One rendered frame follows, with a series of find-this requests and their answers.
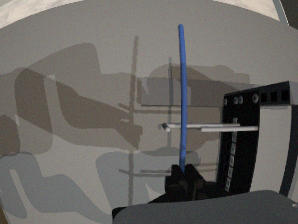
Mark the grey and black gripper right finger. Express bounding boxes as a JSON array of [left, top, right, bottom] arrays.
[[184, 164, 238, 201]]

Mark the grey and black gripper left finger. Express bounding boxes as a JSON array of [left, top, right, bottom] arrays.
[[112, 164, 188, 220]]

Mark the blue cable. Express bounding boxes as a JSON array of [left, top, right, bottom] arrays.
[[178, 24, 187, 172]]

